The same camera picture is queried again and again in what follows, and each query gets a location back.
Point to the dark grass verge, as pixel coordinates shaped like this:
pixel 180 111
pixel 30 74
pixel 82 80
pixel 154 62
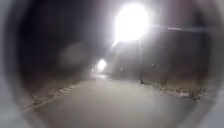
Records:
pixel 50 90

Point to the street lamp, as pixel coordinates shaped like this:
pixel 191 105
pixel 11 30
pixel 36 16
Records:
pixel 131 23

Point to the rough dry grass verge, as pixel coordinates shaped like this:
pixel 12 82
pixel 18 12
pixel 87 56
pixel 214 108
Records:
pixel 181 87

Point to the grey asphalt road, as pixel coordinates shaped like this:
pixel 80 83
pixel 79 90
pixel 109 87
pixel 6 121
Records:
pixel 113 103

